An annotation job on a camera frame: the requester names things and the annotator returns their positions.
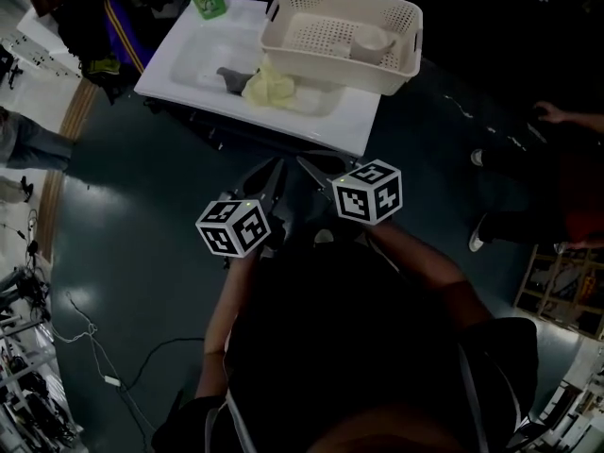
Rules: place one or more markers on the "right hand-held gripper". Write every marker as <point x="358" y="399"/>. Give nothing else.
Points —
<point x="368" y="191"/>

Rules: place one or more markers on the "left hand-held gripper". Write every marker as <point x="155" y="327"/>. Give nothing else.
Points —
<point x="231" y="229"/>

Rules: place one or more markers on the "yellow cloth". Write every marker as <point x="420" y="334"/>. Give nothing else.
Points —
<point x="271" y="90"/>

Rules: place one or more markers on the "cream perforated plastic basket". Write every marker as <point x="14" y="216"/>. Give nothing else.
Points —
<point x="330" y="71"/>

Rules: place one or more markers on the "grey cloth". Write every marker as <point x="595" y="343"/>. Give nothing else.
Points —
<point x="233" y="80"/>

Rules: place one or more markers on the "person's left forearm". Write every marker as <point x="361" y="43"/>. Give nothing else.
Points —
<point x="222" y="319"/>

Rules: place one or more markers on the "person's right forearm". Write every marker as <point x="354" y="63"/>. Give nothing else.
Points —
<point x="424" y="267"/>

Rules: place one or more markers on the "person's right white shoe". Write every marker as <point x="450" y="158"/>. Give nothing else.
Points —
<point x="324" y="236"/>

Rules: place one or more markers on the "white cup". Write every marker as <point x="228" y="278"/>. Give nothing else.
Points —
<point x="370" y="40"/>

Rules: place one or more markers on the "white sink basin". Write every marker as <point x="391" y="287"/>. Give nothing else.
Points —
<point x="198" y="50"/>

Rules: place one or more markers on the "person's black shirt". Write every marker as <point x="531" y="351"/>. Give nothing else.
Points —
<point x="340" y="347"/>

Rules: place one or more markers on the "yellow green bag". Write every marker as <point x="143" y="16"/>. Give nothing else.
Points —
<point x="101" y="67"/>

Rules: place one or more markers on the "white power adapter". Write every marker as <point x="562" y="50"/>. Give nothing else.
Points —
<point x="112" y="380"/>

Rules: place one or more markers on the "black clothes pile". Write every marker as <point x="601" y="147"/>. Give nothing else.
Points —
<point x="80" y="17"/>

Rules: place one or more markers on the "wooden shelf rack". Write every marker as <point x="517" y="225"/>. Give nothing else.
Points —
<point x="561" y="290"/>

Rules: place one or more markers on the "white drawer cabinet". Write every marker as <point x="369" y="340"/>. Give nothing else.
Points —
<point x="47" y="40"/>

